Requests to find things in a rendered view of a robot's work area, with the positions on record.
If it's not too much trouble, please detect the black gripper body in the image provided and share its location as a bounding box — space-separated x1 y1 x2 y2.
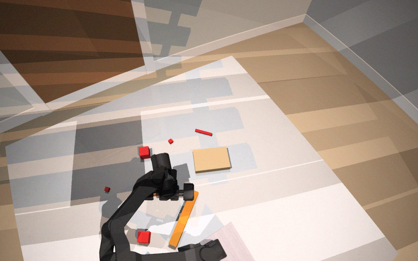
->
145 183 194 201

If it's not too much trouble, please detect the light orange flat block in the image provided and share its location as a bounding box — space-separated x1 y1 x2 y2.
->
193 146 231 173

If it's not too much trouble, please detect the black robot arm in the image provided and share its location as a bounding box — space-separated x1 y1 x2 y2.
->
99 153 227 261

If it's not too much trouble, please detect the orange flat bar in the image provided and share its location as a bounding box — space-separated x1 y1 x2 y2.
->
169 190 198 247

